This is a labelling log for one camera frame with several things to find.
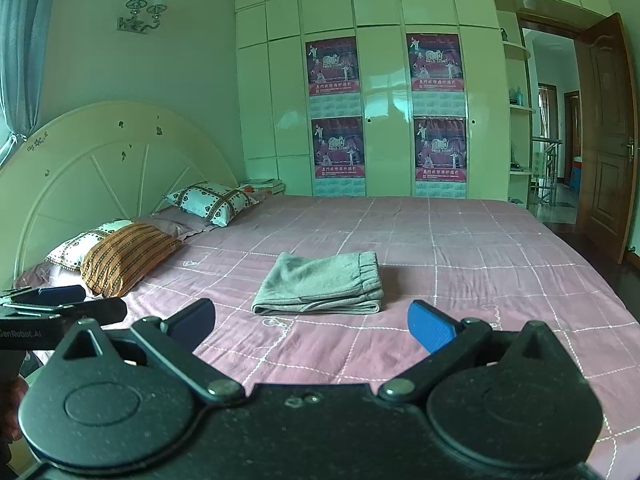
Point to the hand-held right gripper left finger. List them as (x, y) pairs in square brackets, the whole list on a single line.
[(192, 322)]

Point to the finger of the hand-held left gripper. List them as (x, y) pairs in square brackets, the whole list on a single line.
[(90, 310), (60, 294)]

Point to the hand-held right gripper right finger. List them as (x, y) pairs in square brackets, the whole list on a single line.
[(432, 329)]

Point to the green knitted garment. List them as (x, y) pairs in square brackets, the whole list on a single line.
[(320, 280)]

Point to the white patterned pillow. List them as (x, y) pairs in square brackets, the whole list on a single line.
[(70, 250)]

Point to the orange striped pillow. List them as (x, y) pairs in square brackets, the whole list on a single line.
[(125, 260)]

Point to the pink checked bed cover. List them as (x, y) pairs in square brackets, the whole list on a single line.
[(450, 260)]

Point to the pink pillow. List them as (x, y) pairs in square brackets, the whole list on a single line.
[(172, 221)]

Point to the white heart print pillow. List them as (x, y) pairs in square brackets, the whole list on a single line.
[(210, 202)]

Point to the cream bed headboard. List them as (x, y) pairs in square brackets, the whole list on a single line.
[(100, 160)]

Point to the stack of books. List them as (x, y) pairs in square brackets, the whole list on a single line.
[(262, 186)]

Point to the metal stair railing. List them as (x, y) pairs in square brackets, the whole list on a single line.
[(545, 175)]

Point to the corner shelf unit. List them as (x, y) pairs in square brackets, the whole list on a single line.
[(517, 125)]

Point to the teal bottle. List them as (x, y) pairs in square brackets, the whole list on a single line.
[(517, 96)]

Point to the brown wooden door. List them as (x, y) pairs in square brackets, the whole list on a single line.
[(605, 135)]

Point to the grey curtain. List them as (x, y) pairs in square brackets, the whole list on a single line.
[(20, 35)]

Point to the cream glossy wardrobe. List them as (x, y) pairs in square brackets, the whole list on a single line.
[(385, 60)]

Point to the wall poster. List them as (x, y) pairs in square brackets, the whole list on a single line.
[(440, 155), (339, 155), (332, 70), (435, 65)]

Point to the twin shade wall lamp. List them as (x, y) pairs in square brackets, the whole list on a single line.
[(145, 5)]

